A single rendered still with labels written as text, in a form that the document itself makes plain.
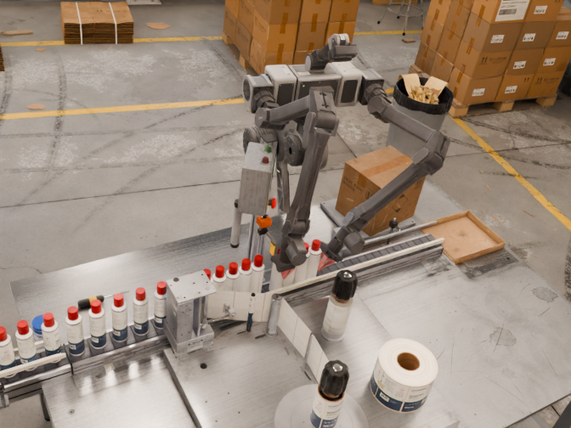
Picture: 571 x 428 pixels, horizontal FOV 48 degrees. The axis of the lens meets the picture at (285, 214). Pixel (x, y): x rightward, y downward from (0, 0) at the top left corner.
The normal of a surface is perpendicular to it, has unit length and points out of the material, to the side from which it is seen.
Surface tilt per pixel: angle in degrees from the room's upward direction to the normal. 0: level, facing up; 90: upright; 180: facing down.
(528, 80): 89
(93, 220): 0
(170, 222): 0
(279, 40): 90
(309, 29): 88
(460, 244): 0
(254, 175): 90
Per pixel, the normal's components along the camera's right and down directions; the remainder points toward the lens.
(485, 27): -0.90, 0.16
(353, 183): -0.77, 0.31
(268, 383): 0.13, -0.78
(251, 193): -0.10, 0.61
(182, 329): 0.49, 0.58
